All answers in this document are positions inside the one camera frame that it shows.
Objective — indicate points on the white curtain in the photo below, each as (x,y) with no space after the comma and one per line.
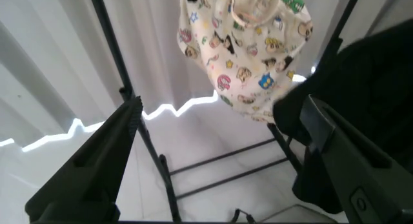
(48,56)

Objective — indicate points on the pink clothes hanger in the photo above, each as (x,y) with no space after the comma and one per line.
(255,20)

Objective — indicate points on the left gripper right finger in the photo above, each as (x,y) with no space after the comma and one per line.
(361,172)

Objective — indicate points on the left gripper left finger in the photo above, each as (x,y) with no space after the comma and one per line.
(93,172)

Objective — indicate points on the cream printed garment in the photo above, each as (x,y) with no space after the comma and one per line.
(248,66)

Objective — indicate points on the black clothes rack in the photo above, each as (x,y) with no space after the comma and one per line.
(113,49)

